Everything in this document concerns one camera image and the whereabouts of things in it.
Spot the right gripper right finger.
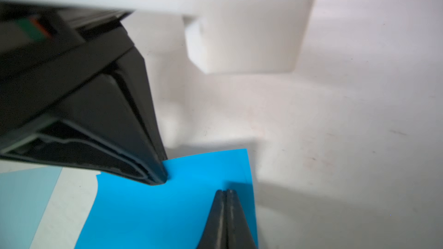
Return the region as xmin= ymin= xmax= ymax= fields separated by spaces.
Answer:
xmin=226 ymin=190 xmax=257 ymax=249

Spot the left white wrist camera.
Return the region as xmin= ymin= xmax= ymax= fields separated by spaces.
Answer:
xmin=6 ymin=0 xmax=314 ymax=74

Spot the light blue tilted paper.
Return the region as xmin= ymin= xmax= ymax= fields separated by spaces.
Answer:
xmin=1 ymin=167 xmax=61 ymax=249

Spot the bright blue square paper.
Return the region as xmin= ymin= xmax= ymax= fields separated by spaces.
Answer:
xmin=76 ymin=149 xmax=258 ymax=249

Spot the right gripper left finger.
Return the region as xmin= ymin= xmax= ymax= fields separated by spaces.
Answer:
xmin=197 ymin=190 xmax=227 ymax=249

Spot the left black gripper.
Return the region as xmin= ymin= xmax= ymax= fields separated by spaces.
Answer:
xmin=1 ymin=2 xmax=168 ymax=185

